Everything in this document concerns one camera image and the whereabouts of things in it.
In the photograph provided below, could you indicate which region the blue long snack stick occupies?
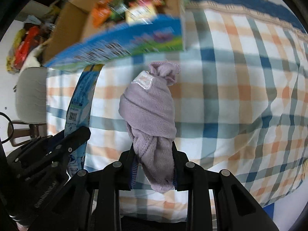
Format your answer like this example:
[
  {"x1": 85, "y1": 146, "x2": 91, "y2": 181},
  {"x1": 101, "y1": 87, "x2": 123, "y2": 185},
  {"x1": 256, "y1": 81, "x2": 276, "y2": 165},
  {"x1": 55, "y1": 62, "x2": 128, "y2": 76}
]
[{"x1": 64, "y1": 64, "x2": 103, "y2": 177}]

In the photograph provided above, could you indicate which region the purple knotted towel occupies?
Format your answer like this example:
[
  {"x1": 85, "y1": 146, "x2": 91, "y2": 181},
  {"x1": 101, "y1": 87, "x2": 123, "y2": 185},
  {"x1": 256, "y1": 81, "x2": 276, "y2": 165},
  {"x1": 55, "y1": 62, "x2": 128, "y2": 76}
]
[{"x1": 119, "y1": 62, "x2": 180, "y2": 193}]

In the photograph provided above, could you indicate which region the orange snack packet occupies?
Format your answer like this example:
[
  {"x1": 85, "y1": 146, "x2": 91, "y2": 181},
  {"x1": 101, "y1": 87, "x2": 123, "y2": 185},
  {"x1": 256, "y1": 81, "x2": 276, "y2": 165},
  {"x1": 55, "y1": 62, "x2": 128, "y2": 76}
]
[{"x1": 91, "y1": 0, "x2": 112, "y2": 28}]

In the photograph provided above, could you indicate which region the green snack packet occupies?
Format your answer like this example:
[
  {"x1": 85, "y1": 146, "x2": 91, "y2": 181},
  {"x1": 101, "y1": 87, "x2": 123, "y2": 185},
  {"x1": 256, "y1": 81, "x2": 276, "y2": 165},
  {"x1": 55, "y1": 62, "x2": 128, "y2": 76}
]
[{"x1": 109, "y1": 0, "x2": 136, "y2": 22}]

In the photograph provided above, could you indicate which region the yellow tissue pack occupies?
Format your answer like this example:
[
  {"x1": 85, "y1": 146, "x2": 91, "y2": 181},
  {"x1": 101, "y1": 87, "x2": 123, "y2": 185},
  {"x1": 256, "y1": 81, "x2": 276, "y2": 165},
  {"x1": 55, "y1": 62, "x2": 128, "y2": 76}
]
[{"x1": 125, "y1": 3, "x2": 158, "y2": 25}]

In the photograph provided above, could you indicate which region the wooden chair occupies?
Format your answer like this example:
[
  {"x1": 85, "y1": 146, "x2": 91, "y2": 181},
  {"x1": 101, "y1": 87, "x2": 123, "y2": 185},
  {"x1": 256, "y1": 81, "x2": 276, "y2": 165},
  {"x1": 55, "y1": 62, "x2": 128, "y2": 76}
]
[{"x1": 7, "y1": 120, "x2": 47, "y2": 148}]

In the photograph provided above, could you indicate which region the grey chair near table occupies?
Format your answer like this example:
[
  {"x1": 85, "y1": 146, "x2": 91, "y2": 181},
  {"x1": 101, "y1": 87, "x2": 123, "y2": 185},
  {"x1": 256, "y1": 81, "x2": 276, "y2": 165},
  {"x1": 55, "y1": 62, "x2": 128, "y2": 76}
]
[{"x1": 15, "y1": 67, "x2": 47, "y2": 124}]

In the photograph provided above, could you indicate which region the plaid checkered tablecloth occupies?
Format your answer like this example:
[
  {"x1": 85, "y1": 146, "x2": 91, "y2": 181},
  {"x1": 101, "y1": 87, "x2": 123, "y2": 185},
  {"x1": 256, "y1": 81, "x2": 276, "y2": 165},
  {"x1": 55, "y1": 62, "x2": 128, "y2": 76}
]
[{"x1": 46, "y1": 0, "x2": 307, "y2": 222}]

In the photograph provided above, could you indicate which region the white goose plush toy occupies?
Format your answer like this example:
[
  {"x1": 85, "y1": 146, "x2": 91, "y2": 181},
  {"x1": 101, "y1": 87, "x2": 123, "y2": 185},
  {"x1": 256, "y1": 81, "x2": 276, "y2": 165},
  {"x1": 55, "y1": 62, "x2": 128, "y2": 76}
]
[{"x1": 19, "y1": 44, "x2": 45, "y2": 74}]

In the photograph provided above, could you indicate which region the yellow cloth pile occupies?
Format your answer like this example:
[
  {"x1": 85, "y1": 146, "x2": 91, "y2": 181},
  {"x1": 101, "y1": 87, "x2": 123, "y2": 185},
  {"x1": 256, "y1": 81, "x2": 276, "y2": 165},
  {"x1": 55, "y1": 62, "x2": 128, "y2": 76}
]
[{"x1": 6, "y1": 28, "x2": 26, "y2": 74}]

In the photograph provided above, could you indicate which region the red plastic bag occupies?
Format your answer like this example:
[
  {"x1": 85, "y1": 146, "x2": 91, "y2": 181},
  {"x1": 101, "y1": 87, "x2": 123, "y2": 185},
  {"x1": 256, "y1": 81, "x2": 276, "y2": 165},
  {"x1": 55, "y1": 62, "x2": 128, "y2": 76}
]
[{"x1": 14, "y1": 26, "x2": 41, "y2": 70}]

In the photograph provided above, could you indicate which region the cardboard milk box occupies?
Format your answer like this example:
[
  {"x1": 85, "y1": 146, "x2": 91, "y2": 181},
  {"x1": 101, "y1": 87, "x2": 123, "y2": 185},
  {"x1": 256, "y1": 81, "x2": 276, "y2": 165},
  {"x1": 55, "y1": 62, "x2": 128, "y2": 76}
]
[{"x1": 43, "y1": 0, "x2": 185, "y2": 72}]

